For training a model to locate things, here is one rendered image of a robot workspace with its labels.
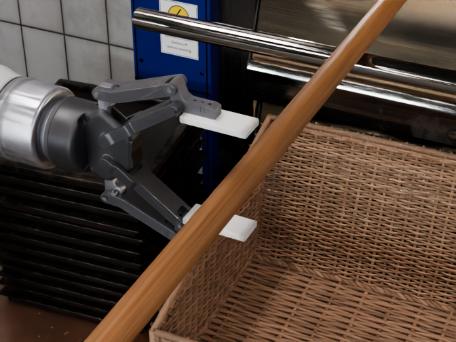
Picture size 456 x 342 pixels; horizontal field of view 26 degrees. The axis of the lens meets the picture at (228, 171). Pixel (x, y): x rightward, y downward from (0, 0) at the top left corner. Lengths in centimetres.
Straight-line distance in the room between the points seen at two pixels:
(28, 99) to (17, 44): 100
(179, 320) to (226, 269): 18
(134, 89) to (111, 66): 97
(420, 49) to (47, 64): 76
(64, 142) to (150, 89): 12
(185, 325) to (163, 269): 76
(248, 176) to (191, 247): 12
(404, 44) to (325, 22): 14
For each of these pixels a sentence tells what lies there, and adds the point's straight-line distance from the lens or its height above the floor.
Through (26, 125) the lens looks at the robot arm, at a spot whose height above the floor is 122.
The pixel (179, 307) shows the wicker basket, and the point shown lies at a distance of 157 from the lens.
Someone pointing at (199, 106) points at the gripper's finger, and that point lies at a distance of 93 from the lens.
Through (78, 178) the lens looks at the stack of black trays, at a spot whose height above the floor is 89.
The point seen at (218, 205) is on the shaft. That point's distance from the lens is 92.
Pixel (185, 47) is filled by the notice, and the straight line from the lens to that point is 177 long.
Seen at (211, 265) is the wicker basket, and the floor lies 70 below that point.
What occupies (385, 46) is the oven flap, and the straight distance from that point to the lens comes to 165.
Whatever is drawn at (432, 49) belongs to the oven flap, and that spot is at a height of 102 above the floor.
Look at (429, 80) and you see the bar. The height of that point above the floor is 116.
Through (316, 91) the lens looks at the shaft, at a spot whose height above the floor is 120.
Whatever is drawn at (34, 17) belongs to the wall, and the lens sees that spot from 198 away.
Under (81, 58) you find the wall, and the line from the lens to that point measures 195.
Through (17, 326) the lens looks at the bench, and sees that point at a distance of 175.
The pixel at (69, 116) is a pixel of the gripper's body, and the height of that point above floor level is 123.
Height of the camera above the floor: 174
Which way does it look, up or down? 34 degrees down
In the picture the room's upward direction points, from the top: straight up
